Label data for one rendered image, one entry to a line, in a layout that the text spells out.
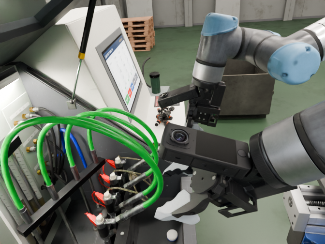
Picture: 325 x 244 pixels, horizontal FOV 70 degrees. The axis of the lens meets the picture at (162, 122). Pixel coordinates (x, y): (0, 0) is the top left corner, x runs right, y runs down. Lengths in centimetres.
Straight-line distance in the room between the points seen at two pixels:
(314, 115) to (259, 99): 283
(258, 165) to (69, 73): 70
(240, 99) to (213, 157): 277
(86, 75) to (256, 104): 253
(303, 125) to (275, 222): 185
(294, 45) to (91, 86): 62
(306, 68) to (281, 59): 5
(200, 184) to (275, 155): 11
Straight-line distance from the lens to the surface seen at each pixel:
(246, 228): 203
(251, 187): 35
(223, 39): 57
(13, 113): 84
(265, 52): 53
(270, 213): 216
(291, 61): 48
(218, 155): 29
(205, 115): 63
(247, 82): 297
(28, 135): 90
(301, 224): 92
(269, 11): 1079
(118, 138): 48
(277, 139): 28
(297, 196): 92
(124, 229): 81
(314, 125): 28
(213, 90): 62
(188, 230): 82
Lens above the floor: 163
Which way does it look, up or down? 31 degrees down
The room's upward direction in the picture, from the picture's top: 6 degrees counter-clockwise
